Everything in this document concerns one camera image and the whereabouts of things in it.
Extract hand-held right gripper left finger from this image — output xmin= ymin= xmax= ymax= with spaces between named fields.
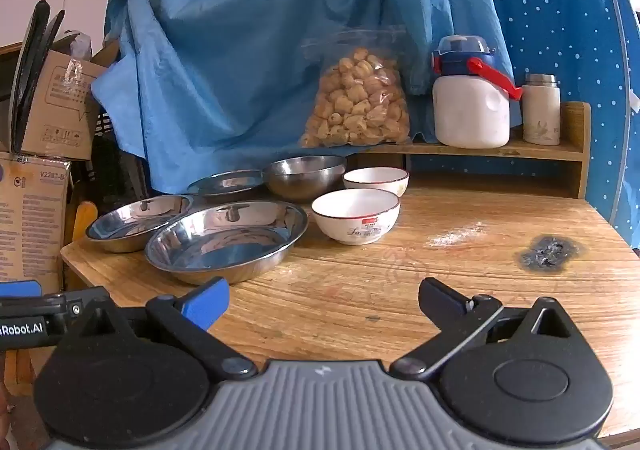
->
xmin=75 ymin=277 xmax=259 ymax=379

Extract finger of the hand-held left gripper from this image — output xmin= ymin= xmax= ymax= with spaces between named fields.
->
xmin=0 ymin=280 xmax=44 ymax=301

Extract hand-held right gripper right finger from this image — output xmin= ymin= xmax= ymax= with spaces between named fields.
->
xmin=390 ymin=277 xmax=576 ymax=378

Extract large steel plate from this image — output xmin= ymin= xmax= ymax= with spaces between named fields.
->
xmin=144 ymin=200 xmax=309 ymax=286

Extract white bowl with red label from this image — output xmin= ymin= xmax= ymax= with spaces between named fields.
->
xmin=311 ymin=188 xmax=402 ymax=246

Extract small steel plate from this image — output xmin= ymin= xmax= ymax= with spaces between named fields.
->
xmin=186 ymin=169 xmax=266 ymax=197

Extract white ceramic bowl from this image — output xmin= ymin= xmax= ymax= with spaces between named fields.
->
xmin=342 ymin=167 xmax=410 ymax=198

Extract steel bowl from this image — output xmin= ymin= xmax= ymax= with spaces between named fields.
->
xmin=261 ymin=155 xmax=348 ymax=203

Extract large cardboard box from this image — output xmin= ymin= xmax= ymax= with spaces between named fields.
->
xmin=0 ymin=151 xmax=73 ymax=283

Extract printed cardboard box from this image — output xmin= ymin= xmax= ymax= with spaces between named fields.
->
xmin=20 ymin=38 xmax=121 ymax=161

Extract white jug with blue lid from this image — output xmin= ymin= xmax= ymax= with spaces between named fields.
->
xmin=431 ymin=34 xmax=523 ymax=149

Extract clear bag of snacks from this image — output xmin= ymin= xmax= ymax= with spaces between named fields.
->
xmin=299 ymin=28 xmax=413 ymax=148

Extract white thermos bottle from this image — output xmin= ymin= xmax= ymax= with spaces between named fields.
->
xmin=521 ymin=73 xmax=562 ymax=146

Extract wooden desk shelf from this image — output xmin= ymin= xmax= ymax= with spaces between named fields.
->
xmin=350 ymin=101 xmax=592 ymax=201

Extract black flat bars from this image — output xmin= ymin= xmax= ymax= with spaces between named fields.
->
xmin=7 ymin=0 xmax=66 ymax=153

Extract light blue cloth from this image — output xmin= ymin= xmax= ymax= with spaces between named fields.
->
xmin=90 ymin=0 xmax=516 ymax=196

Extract dark blue dotted cloth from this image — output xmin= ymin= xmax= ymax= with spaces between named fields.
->
xmin=410 ymin=0 xmax=640 ymax=251

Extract yellow tool handle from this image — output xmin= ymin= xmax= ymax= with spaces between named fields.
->
xmin=72 ymin=200 xmax=98 ymax=246

